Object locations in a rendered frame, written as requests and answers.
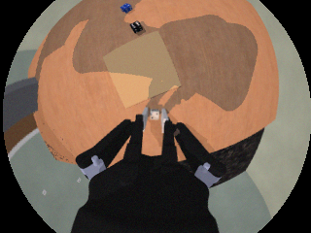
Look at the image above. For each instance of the white die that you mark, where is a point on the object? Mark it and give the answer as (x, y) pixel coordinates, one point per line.
(154, 114)

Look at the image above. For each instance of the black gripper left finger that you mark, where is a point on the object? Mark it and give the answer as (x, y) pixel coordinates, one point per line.
(99, 157)

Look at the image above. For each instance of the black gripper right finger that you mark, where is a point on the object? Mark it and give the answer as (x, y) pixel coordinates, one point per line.
(205, 166)

